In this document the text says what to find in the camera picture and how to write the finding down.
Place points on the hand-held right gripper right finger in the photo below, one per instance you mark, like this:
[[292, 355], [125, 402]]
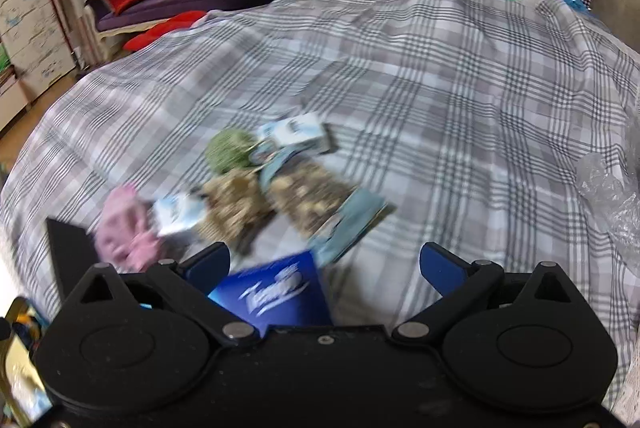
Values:
[[442, 270]]

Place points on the dried flower sachet blue bow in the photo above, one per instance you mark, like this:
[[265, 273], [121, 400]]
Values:
[[310, 193]]

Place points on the pink cloth pouch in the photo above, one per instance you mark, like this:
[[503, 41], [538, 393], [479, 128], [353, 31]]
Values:
[[125, 228]]

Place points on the clear plastic bag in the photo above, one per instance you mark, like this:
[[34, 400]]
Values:
[[610, 193]]

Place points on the green knitted ball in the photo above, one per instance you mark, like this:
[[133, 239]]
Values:
[[230, 148]]

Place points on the large blue tissue pack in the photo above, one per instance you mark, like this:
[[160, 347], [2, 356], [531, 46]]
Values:
[[280, 293]]

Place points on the grey plaid bed cover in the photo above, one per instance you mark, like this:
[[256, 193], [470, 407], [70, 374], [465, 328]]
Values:
[[450, 108]]

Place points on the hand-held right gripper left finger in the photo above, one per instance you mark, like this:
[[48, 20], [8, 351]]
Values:
[[210, 265]]

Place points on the black triangular glasses case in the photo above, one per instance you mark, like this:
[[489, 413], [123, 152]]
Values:
[[67, 253]]

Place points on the small white tissue pack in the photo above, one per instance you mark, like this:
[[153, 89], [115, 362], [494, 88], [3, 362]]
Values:
[[295, 133], [177, 213]]

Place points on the white scribbled cabinet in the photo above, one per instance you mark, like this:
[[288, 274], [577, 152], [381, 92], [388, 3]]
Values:
[[30, 33]]

